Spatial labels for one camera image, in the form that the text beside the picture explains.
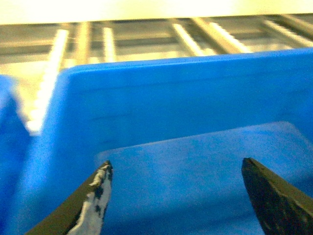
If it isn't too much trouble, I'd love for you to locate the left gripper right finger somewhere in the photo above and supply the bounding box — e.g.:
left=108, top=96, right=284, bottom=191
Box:
left=241, top=158, right=313, bottom=235

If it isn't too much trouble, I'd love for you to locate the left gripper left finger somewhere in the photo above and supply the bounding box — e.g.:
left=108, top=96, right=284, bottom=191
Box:
left=26, top=161, right=113, bottom=235

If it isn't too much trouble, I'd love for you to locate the large blue plastic box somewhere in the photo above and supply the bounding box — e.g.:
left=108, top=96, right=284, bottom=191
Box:
left=0, top=47, right=313, bottom=235

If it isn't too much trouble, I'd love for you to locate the metal roller conveyor rack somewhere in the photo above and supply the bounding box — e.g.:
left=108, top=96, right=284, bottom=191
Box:
left=0, top=13, right=313, bottom=135

